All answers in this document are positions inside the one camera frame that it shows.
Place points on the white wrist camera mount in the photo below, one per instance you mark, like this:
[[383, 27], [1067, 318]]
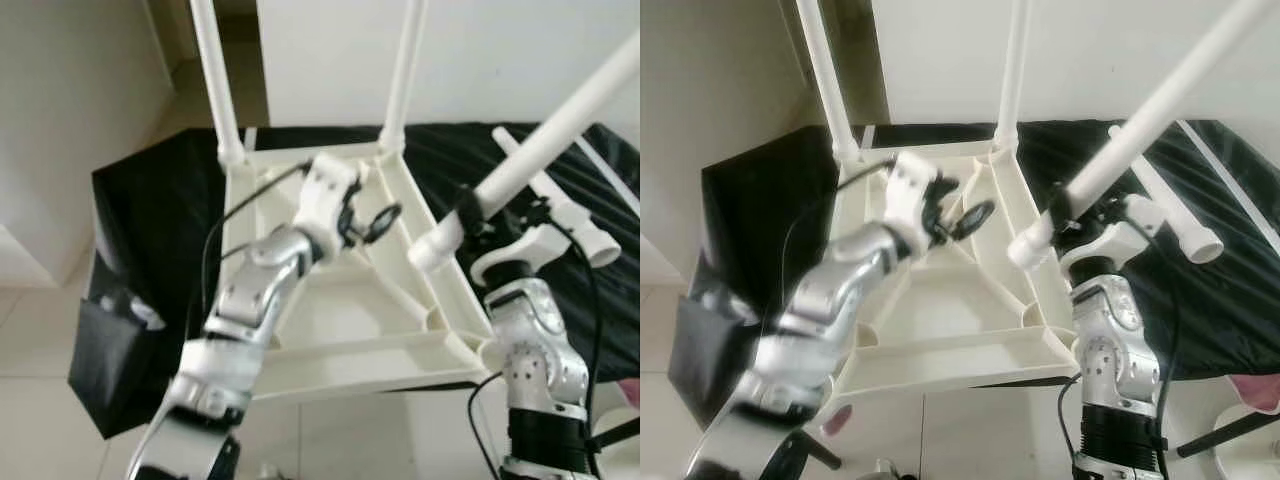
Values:
[[1100, 242], [510, 258], [910, 190], [325, 195]]

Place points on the white plastic children table top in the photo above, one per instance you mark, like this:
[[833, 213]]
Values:
[[350, 360], [960, 355]]

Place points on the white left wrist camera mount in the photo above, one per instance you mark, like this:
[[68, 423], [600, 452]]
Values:
[[325, 195], [910, 190]]

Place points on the black table cloth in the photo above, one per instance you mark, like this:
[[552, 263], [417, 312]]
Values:
[[1230, 300], [160, 220]]

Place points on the beige door frame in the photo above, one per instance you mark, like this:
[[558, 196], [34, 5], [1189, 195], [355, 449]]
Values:
[[165, 30]]

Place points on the black stand bar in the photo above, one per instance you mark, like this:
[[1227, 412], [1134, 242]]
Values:
[[822, 452], [1230, 433], [615, 433]]

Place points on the white round stand base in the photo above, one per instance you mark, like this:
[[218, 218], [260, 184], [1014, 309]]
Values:
[[1250, 462]]

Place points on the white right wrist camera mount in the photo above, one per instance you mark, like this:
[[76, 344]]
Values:
[[1100, 242], [510, 258]]

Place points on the pink cloth item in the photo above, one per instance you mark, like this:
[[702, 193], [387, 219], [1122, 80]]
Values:
[[630, 390], [1258, 392], [838, 420]]

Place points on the small grey round object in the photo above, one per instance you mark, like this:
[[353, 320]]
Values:
[[885, 470]]

